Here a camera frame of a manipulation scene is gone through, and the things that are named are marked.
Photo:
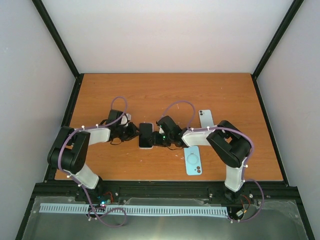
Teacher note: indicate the light blue cable duct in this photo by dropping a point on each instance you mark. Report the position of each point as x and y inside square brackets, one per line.
[136, 210]

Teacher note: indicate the beige phone case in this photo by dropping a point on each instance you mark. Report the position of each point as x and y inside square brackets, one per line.
[146, 148]

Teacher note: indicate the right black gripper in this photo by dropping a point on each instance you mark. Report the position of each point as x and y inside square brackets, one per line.
[155, 140]

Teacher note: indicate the small circuit board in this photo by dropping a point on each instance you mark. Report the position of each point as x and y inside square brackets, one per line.
[106, 199]

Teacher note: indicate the light blue phone case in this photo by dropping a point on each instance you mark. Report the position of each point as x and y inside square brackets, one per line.
[193, 165]

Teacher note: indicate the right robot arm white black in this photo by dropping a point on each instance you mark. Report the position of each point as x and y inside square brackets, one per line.
[232, 146]

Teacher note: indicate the black screen phone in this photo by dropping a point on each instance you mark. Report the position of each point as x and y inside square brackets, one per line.
[146, 135]

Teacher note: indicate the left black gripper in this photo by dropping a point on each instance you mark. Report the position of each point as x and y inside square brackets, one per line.
[133, 133]

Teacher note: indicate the black aluminium frame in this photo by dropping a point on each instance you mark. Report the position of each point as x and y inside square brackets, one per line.
[163, 190]

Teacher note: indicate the light blue phone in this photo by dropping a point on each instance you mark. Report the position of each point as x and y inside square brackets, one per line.
[206, 118]

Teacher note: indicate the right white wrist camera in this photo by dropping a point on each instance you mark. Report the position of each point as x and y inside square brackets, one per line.
[161, 131]

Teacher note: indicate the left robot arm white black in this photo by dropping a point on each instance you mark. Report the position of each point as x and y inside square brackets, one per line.
[69, 150]

